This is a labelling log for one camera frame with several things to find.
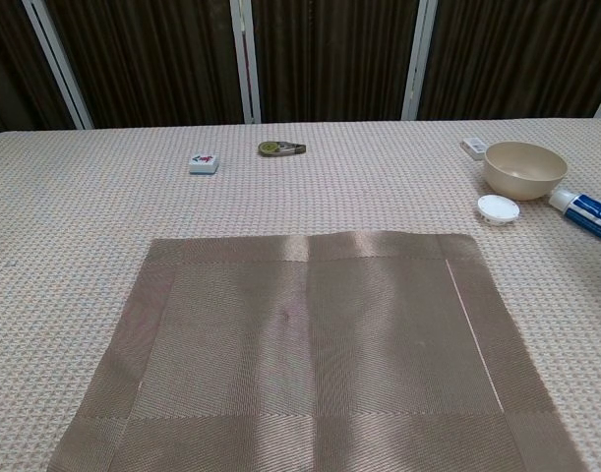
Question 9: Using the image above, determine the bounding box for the brown woven placemat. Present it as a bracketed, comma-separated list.
[46, 229, 581, 472]

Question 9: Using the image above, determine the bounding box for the beige pink bowl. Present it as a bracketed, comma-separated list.
[480, 141, 570, 202]

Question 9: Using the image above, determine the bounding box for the beige woven tablecloth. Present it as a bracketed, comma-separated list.
[0, 116, 601, 472]

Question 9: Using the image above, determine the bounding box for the green correction tape dispenser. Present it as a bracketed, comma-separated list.
[258, 140, 307, 158]

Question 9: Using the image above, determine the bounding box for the white mahjong tile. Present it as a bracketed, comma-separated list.
[188, 152, 220, 176]

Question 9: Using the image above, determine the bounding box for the small white box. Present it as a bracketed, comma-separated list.
[460, 137, 490, 160]

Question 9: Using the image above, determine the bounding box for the white round lid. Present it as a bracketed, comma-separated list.
[476, 194, 521, 227]

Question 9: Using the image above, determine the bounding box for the blue white toothpaste tube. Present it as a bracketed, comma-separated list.
[548, 187, 601, 247]

